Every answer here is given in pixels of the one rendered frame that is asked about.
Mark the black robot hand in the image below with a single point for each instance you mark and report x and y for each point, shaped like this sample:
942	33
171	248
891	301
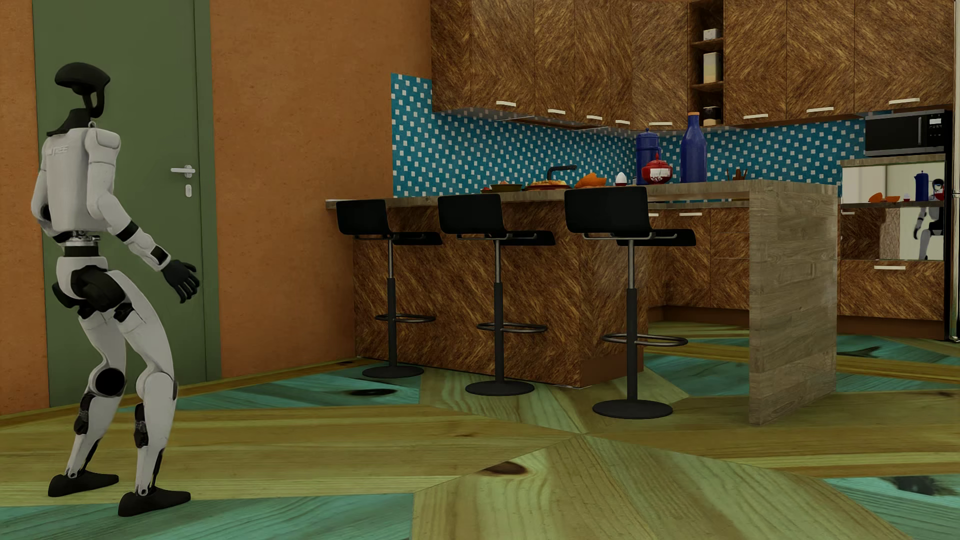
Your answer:
180	279

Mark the white right robot leg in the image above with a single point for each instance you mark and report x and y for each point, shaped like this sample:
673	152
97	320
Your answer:
154	360

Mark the white robot leg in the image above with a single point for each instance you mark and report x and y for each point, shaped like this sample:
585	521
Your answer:
154	360
105	360

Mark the black robot pelvis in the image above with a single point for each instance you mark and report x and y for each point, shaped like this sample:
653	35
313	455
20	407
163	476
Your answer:
91	289

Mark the white left robot leg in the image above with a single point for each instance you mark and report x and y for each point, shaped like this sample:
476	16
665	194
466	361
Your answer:
105	360

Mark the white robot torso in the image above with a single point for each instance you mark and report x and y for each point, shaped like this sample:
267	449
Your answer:
75	180

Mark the green door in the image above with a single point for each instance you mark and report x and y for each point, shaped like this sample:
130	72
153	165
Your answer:
142	90

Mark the black bar stool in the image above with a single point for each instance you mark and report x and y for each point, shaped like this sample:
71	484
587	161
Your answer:
472	214
364	217
606	210

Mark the black right robot foot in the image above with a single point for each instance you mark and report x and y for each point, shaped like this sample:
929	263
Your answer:
154	501

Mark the black robot foot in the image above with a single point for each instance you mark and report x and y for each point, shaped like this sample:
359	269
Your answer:
81	482
154	501

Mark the black robot head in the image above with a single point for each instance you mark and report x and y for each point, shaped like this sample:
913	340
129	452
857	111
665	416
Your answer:
81	76

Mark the black left robot foot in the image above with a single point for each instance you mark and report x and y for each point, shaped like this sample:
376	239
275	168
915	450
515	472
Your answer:
81	482

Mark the dark shallow bowl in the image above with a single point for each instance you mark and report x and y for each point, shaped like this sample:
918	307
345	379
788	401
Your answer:
502	187

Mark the black frying pan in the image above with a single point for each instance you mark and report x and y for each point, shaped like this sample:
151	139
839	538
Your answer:
551	182

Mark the orange food pile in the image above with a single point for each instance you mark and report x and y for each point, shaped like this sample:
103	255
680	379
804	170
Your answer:
590	181

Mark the blue canister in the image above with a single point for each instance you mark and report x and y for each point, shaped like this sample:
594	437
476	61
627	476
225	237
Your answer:
645	154

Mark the red teapot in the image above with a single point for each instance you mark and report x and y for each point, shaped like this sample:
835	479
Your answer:
657	172

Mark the tall blue bottle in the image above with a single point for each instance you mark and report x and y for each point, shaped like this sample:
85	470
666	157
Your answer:
693	154

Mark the dark shelf pot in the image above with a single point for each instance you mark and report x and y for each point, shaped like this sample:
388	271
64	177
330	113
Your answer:
711	115

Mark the white shelf box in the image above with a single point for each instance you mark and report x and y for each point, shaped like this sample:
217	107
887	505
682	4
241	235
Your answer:
712	67

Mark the wooden kitchen counter island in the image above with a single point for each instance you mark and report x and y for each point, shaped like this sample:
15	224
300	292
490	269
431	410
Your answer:
791	300

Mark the wooden lower cabinets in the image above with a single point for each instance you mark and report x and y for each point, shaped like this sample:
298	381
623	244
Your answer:
889	296

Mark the reflective oven door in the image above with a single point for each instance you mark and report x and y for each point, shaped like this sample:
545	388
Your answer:
892	217

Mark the black microwave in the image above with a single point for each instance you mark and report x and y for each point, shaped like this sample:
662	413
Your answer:
900	133

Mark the silver refrigerator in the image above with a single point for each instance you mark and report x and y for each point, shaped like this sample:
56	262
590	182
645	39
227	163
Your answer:
955	225

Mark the wooden upper wall cabinets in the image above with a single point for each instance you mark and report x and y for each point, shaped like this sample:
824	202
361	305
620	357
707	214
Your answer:
570	52

